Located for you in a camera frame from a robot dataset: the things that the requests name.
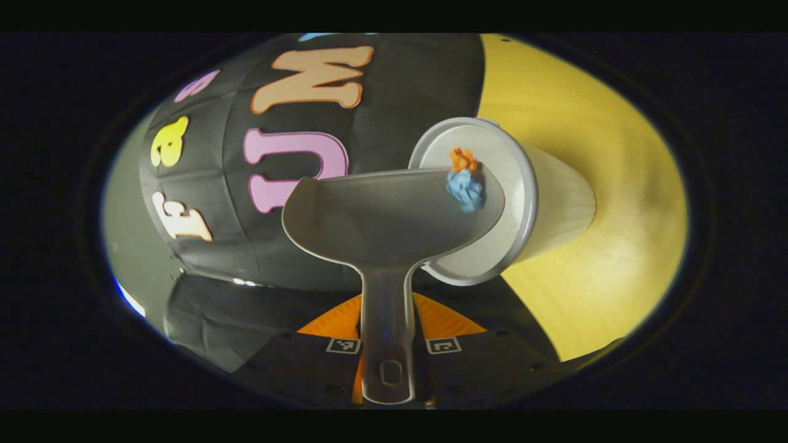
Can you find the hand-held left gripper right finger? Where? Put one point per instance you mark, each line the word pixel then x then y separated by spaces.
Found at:
pixel 474 369

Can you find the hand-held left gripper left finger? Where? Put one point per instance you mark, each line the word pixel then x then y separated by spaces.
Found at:
pixel 301 369

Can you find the grey dustpan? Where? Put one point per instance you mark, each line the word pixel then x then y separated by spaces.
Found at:
pixel 381 221

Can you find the blue paper trash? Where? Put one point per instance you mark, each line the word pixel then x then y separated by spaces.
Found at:
pixel 465 191

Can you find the white ribbed garbage bin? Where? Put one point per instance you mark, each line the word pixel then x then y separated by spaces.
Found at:
pixel 554 203

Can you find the orange paper trash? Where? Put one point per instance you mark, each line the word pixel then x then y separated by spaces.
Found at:
pixel 463 160

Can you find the wooden desktop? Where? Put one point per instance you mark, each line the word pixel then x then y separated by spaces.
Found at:
pixel 585 154

